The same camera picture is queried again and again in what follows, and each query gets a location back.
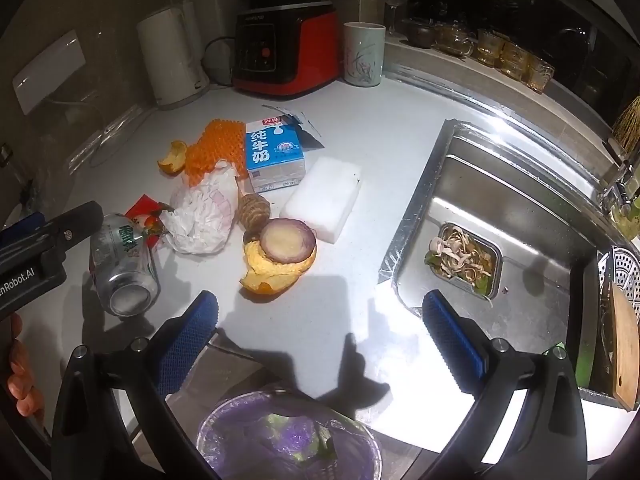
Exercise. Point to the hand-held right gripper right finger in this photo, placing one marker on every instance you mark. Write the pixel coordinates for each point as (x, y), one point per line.
(452, 340)

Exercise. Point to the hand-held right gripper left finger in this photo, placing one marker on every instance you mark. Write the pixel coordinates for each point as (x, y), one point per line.
(189, 340)

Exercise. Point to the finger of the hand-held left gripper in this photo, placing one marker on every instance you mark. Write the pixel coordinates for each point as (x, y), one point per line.
(75, 222)
(22, 225)

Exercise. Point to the silver green beer can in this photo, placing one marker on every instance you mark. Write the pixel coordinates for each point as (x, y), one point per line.
(125, 270)

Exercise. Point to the white plastic bag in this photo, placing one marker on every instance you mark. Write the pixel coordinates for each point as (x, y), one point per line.
(202, 215)

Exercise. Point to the purple vegetable slice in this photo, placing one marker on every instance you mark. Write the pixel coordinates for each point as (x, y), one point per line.
(287, 240)

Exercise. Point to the bin with purple liner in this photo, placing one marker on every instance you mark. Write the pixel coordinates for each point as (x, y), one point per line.
(290, 440)

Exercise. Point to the orange foam fruit net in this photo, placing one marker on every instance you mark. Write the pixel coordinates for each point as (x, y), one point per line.
(215, 147)

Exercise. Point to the white foam block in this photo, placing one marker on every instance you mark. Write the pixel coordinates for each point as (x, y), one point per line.
(322, 200)

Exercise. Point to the blue white milk carton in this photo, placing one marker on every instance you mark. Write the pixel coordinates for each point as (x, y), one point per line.
(275, 155)

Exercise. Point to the person's left hand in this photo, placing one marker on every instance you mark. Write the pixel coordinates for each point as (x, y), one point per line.
(22, 385)

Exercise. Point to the red snack packet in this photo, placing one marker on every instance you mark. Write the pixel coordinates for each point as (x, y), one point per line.
(142, 212)

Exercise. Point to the sink strainer with scraps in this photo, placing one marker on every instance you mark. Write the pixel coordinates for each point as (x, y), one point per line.
(462, 260)

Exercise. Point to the clear plastic film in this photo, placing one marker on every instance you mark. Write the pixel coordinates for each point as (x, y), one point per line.
(107, 132)

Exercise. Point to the large orange peel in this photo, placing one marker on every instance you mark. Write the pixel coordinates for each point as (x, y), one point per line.
(272, 277)

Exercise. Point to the small orange peel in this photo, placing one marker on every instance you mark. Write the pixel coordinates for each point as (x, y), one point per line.
(172, 160)

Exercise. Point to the small brown root piece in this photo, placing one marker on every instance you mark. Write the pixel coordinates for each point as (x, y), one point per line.
(251, 236)

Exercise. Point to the green pad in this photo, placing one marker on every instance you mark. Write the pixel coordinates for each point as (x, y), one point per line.
(583, 365)

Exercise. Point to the brown taro root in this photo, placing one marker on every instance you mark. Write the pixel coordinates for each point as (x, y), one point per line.
(254, 210)

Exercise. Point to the green vegetable scraps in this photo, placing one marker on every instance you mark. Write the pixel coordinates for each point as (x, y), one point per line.
(300, 437)

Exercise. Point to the stainless steel sink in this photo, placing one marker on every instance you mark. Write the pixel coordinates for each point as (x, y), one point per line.
(525, 210)

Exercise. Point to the wooden cutting board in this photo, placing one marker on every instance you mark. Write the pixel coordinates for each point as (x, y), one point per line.
(625, 350)

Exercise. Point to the metal steamer plate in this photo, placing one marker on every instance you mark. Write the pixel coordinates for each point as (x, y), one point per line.
(627, 270)

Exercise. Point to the white electric kettle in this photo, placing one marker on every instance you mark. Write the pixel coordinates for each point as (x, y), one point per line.
(167, 55)

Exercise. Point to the chrome faucet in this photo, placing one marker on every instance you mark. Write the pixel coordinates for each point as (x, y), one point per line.
(617, 187)

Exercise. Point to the straw brush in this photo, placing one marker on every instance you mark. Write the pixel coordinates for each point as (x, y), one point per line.
(629, 127)

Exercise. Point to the amber glass cup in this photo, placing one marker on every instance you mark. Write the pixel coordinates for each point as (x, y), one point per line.
(489, 49)
(539, 74)
(515, 60)

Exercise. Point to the pale ceramic utensil cup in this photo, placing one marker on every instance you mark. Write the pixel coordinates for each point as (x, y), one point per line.
(362, 55)

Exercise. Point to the glass teapot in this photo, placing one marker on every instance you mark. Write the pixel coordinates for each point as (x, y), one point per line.
(452, 40)

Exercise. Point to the dark clay teapot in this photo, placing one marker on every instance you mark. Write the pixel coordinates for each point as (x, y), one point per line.
(417, 34)

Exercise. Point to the small wall switch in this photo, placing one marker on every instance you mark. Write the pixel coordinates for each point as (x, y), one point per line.
(5, 155)

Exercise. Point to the white wall socket cover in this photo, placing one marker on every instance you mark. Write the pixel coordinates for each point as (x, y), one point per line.
(50, 72)

